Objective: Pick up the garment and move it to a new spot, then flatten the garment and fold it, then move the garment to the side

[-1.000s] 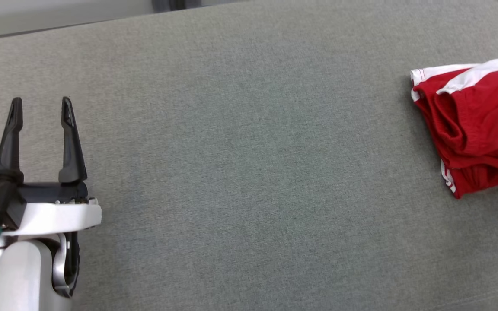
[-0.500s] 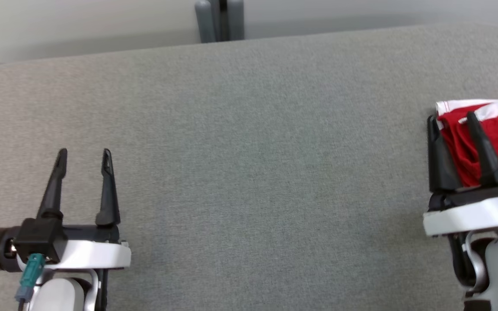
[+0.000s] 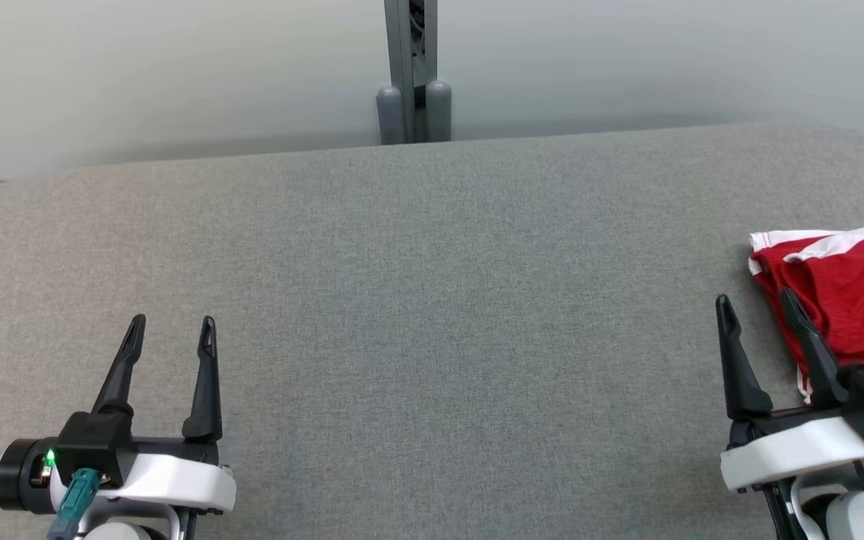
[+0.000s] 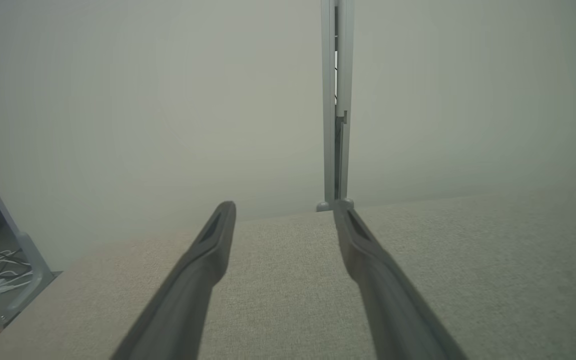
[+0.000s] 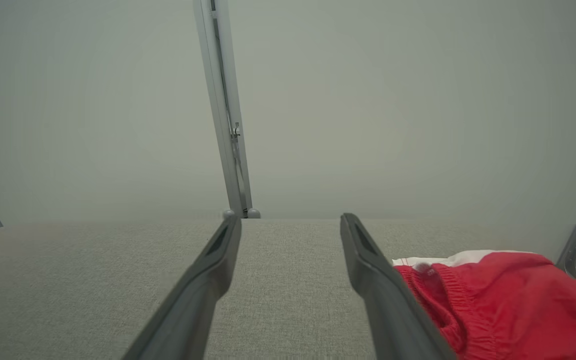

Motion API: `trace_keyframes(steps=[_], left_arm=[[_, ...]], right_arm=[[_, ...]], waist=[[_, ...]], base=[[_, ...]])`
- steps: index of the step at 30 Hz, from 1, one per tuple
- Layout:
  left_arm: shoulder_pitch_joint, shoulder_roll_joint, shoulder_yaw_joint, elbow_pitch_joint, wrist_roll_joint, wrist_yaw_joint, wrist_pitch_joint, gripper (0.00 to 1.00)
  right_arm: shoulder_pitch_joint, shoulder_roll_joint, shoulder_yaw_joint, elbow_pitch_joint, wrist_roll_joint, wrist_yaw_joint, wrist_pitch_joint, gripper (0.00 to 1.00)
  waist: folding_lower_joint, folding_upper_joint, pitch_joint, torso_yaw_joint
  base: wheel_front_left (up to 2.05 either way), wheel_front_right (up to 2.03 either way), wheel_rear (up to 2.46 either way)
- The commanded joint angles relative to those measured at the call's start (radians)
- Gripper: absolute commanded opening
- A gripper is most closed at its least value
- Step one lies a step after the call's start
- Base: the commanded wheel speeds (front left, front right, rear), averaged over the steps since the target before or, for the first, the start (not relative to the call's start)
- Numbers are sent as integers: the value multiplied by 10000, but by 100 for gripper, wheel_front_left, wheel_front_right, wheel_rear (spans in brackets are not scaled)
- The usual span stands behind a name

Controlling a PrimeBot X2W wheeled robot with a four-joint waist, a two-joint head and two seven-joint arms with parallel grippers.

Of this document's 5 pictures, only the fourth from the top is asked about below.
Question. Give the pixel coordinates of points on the grey metal frame stand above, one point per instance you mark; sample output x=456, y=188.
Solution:
x=30, y=255

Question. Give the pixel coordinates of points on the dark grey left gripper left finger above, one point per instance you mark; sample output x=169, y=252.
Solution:
x=178, y=310

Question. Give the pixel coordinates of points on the grey metal partition post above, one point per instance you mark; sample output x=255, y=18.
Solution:
x=329, y=100

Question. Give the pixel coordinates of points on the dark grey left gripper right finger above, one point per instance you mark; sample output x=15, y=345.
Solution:
x=398, y=320

